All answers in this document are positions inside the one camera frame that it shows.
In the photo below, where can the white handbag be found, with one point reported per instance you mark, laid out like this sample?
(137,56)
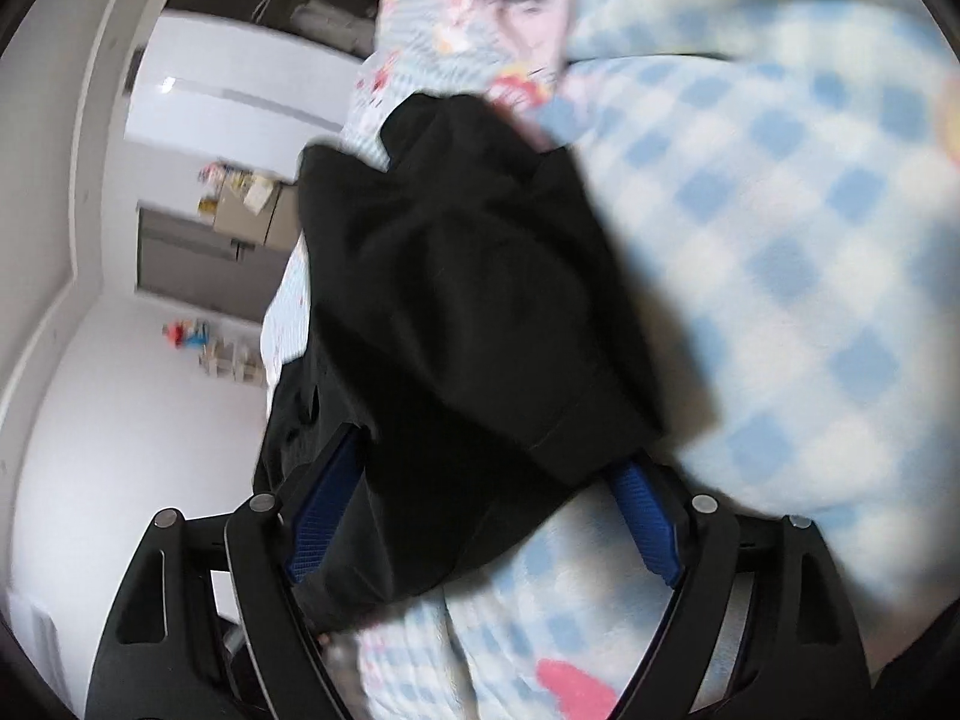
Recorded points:
(256,193)

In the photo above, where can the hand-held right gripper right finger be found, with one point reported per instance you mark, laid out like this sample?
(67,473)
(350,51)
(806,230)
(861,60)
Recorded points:
(649,525)

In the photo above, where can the blue checked printed blanket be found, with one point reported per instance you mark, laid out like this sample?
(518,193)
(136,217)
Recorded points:
(787,240)

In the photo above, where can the white wardrobe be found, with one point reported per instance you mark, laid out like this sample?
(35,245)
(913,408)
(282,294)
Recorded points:
(240,112)

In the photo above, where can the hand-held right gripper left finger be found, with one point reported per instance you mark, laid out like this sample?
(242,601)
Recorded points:
(322,517)

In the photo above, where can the red blue toy figure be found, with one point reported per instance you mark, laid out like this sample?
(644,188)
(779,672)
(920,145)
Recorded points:
(180,334)

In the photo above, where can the black shirt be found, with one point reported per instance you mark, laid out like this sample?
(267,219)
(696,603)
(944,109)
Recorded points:
(465,300)

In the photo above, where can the white shelf rack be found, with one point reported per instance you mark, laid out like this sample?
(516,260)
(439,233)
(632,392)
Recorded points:
(232,360)

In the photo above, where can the beige cabinet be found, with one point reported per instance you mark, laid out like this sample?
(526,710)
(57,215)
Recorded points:
(251,229)

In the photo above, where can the grey door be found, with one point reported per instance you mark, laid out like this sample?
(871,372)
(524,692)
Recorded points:
(195,270)

